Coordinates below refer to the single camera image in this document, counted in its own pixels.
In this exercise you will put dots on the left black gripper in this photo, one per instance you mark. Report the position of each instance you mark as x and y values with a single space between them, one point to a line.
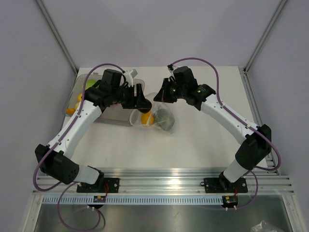
134 101

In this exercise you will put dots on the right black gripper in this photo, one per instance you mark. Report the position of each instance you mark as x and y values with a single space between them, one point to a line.
163 96

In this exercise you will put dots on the green netted melon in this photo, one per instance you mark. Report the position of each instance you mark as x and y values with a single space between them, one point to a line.
164 119

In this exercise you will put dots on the clear zip top bag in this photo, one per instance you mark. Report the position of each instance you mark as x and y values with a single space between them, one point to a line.
135 115

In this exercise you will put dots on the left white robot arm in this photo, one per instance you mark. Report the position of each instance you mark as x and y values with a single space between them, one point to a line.
55 158

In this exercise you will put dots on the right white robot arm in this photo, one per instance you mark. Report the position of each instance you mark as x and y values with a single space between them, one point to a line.
253 139

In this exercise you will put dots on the clear plastic food tray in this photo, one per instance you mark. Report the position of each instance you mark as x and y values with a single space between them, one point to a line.
112 115

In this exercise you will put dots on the green cabbage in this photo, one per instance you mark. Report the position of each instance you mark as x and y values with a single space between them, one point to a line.
90 83

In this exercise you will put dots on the small orange fruit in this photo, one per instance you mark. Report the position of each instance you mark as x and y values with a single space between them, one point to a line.
70 111

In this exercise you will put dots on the crumpled plastic wrap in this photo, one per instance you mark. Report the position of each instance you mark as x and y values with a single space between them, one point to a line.
264 226

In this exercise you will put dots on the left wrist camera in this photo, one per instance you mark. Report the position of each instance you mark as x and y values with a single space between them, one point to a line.
130 75

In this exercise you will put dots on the aluminium rail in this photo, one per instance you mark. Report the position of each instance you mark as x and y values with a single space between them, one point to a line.
186 181

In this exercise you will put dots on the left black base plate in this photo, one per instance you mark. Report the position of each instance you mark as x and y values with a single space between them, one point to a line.
106 184

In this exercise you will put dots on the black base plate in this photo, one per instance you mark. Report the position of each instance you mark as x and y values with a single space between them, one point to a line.
106 184
217 185

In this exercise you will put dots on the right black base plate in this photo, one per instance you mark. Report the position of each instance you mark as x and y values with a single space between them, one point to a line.
217 185

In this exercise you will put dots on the white slotted cable duct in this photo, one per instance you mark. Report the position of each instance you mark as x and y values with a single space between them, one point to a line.
133 200

